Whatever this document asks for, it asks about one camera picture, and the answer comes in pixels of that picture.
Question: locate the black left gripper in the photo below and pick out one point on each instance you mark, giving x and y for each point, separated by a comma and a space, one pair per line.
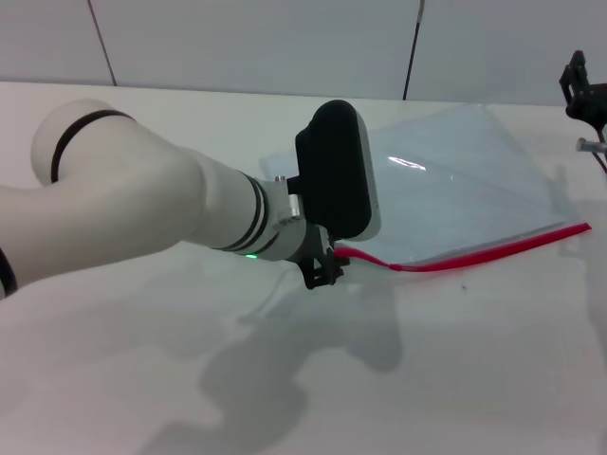
315, 242

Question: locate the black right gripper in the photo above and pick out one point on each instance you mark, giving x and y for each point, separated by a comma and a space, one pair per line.
595, 102

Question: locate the clear document bag red zip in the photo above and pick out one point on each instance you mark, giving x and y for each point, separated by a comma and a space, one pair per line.
450, 199

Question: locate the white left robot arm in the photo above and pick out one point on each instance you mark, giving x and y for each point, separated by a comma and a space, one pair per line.
142, 199

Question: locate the red zipper slider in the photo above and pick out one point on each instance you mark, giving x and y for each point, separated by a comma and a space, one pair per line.
394, 267

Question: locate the silver left camera bracket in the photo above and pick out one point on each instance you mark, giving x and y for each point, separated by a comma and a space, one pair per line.
290, 204

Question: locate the silver camera bracket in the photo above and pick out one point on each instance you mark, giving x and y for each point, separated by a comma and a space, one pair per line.
290, 204
588, 144

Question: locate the silver right camera bracket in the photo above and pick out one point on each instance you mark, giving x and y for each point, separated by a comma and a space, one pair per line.
588, 144

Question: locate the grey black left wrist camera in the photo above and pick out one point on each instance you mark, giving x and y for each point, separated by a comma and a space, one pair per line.
332, 175

